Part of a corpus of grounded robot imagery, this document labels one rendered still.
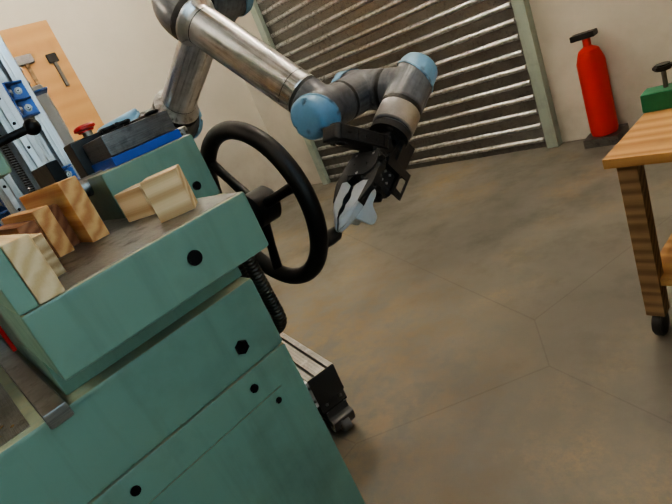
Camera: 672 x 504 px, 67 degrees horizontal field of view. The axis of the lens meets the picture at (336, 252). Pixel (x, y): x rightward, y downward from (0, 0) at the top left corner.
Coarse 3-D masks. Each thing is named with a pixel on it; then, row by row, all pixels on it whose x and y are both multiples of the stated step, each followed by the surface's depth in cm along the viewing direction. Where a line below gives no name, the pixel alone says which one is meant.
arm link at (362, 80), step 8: (344, 72) 96; (352, 72) 94; (360, 72) 93; (368, 72) 93; (376, 72) 92; (336, 80) 91; (344, 80) 90; (352, 80) 90; (360, 80) 91; (368, 80) 92; (376, 80) 91; (360, 88) 90; (368, 88) 92; (376, 88) 91; (360, 96) 90; (368, 96) 92; (376, 96) 92; (360, 104) 90; (368, 104) 93; (376, 104) 93; (360, 112) 92
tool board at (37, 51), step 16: (0, 32) 337; (16, 32) 343; (32, 32) 349; (48, 32) 356; (16, 48) 343; (32, 48) 349; (48, 48) 356; (32, 64) 349; (48, 64) 356; (64, 64) 363; (32, 80) 349; (48, 80) 356; (64, 80) 361; (64, 96) 363; (80, 96) 370; (64, 112) 363; (80, 112) 370; (96, 112) 377; (96, 128) 377
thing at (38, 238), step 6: (30, 234) 47; (36, 234) 44; (42, 234) 44; (36, 240) 44; (42, 240) 44; (42, 246) 44; (48, 246) 44; (42, 252) 44; (48, 252) 44; (48, 258) 44; (54, 258) 44; (54, 264) 45; (60, 264) 45; (54, 270) 45; (60, 270) 45
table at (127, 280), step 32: (128, 224) 57; (160, 224) 49; (192, 224) 45; (224, 224) 47; (256, 224) 49; (64, 256) 54; (96, 256) 46; (128, 256) 41; (160, 256) 43; (192, 256) 44; (224, 256) 47; (96, 288) 40; (128, 288) 41; (160, 288) 43; (192, 288) 45; (0, 320) 57; (32, 320) 37; (64, 320) 38; (96, 320) 40; (128, 320) 41; (32, 352) 47; (64, 352) 38; (96, 352) 40
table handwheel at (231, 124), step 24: (216, 144) 80; (264, 144) 71; (216, 168) 85; (288, 168) 70; (264, 192) 81; (288, 192) 73; (312, 192) 71; (264, 216) 80; (312, 216) 72; (312, 240) 74; (264, 264) 90; (312, 264) 78
